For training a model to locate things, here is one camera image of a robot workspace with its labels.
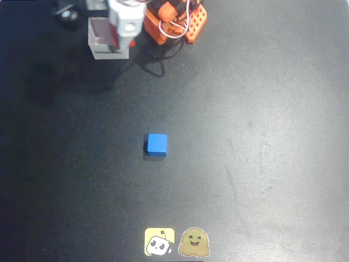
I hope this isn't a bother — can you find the hugging face sticker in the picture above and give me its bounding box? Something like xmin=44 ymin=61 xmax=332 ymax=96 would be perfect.
xmin=178 ymin=227 xmax=210 ymax=258

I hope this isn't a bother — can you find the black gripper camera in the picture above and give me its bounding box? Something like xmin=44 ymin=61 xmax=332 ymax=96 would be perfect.
xmin=53 ymin=4 xmax=80 ymax=27

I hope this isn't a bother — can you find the white cable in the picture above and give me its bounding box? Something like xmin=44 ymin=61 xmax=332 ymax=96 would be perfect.
xmin=159 ymin=0 xmax=192 ymax=38

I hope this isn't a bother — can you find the white cardboard box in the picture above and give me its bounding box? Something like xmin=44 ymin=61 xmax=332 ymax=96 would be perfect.
xmin=87 ymin=17 xmax=130 ymax=61

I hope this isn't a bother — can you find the yellow robot sticker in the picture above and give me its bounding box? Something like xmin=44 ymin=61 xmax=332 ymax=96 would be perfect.
xmin=144 ymin=227 xmax=176 ymax=257

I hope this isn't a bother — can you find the blue cube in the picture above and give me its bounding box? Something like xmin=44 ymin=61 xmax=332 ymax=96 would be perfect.
xmin=143 ymin=133 xmax=168 ymax=157

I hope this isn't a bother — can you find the orange robot base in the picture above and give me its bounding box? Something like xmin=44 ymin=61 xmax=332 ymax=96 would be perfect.
xmin=143 ymin=0 xmax=208 ymax=46

